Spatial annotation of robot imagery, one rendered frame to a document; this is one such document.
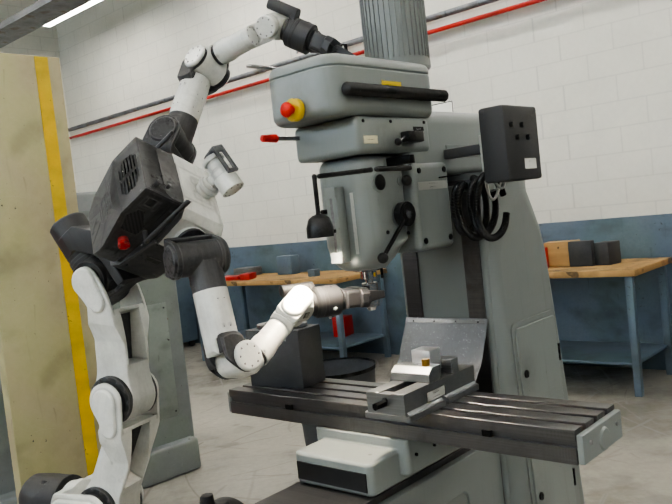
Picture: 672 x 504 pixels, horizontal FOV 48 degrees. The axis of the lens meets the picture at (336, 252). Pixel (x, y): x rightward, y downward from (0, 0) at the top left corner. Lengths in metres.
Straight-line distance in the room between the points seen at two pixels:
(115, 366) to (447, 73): 5.27
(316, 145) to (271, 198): 6.44
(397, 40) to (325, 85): 0.42
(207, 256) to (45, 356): 1.68
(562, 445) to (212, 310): 0.89
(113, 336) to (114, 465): 0.39
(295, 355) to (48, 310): 1.42
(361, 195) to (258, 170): 6.63
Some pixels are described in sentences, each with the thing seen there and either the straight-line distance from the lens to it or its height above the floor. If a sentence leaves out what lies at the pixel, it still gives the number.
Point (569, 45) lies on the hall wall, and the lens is 6.48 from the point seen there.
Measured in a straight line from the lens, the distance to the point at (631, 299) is 5.47.
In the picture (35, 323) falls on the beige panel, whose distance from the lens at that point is 3.45.
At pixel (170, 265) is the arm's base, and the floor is 1.39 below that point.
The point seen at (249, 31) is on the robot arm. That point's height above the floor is 2.04.
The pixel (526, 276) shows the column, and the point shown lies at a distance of 2.55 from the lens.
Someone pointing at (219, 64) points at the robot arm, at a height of 1.97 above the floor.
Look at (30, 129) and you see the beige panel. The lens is 3.51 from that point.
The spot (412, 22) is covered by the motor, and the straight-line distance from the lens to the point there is 2.33.
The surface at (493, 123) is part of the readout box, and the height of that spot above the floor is 1.68.
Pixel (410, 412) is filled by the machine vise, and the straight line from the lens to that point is 1.94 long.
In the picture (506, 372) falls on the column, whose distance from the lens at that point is 2.44.
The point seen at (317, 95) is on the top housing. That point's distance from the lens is 1.96.
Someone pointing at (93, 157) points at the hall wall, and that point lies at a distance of 11.49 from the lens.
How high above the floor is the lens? 1.48
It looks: 3 degrees down
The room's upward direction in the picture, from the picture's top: 6 degrees counter-clockwise
